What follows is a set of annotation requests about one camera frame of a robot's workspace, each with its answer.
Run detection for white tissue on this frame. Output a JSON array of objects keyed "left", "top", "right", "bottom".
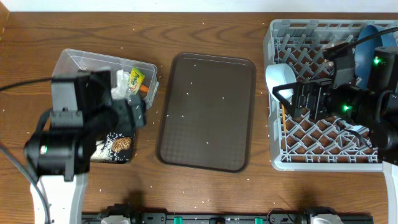
[{"left": 111, "top": 70, "right": 130, "bottom": 100}]

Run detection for brown food scraps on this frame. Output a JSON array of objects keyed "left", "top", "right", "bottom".
[{"left": 111, "top": 137, "right": 132, "bottom": 153}]

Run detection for orange carrot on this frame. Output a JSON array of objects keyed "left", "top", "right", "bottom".
[{"left": 139, "top": 85, "right": 149, "bottom": 93}]

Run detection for light blue rice bowl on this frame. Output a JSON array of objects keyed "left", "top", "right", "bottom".
[{"left": 265, "top": 63, "right": 296, "bottom": 101}]

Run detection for foil snack wrapper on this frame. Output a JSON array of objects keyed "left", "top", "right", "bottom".
[{"left": 128, "top": 67, "right": 145, "bottom": 95}]

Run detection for white rice pile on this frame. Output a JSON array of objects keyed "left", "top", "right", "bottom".
[{"left": 90, "top": 133, "right": 123, "bottom": 163}]

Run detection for blue plate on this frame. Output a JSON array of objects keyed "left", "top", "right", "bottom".
[{"left": 354, "top": 33, "right": 397, "bottom": 93}]

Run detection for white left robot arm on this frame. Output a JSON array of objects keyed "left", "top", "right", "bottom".
[{"left": 24, "top": 70, "right": 146, "bottom": 223}]

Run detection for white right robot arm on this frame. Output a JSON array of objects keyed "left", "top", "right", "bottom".
[{"left": 272, "top": 46, "right": 397, "bottom": 223}]

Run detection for grey dishwasher rack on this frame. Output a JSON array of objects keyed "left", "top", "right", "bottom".
[{"left": 263, "top": 19, "right": 397, "bottom": 172}]

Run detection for black waste bin tray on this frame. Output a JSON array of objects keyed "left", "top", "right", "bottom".
[{"left": 96, "top": 131, "right": 136, "bottom": 164}]

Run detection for wooden chopstick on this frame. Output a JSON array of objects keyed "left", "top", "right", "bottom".
[{"left": 281, "top": 105, "right": 287, "bottom": 135}]

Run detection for brown serving tray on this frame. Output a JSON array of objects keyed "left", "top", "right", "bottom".
[{"left": 156, "top": 53, "right": 256, "bottom": 174}]

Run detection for clear plastic container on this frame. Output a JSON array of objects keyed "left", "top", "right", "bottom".
[{"left": 52, "top": 49, "right": 159, "bottom": 109}]

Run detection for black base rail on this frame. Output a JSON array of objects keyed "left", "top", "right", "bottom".
[{"left": 81, "top": 204, "right": 374, "bottom": 224}]

